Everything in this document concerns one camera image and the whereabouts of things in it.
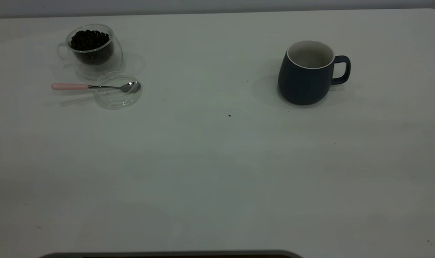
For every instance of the clear double-wall glass cup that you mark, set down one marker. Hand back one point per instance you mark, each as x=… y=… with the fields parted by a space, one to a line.
x=117 y=57

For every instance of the large coffee bean heap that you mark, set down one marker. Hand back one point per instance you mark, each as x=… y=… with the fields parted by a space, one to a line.
x=90 y=41

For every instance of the round clear glass lid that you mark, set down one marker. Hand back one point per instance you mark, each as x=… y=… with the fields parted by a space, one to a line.
x=115 y=100

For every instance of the grey-blue ceramic mug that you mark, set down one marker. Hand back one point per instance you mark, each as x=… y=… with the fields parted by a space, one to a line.
x=303 y=86

